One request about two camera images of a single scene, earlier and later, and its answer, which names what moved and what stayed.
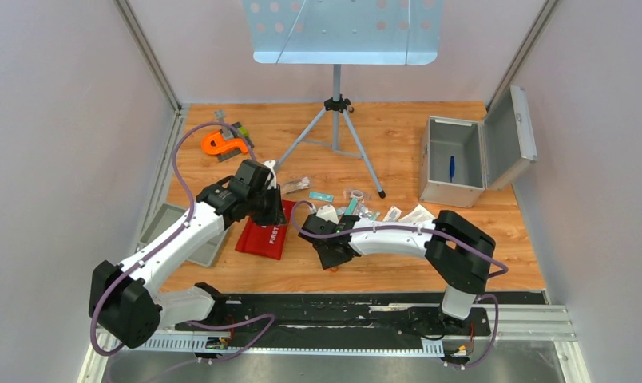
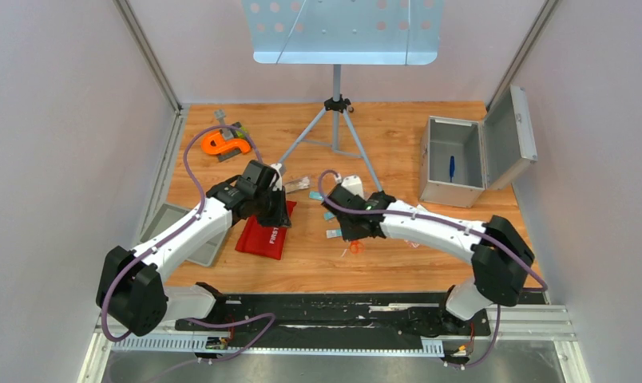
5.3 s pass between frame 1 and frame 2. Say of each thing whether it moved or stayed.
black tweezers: stayed
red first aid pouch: stayed
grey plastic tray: stayed
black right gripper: moved
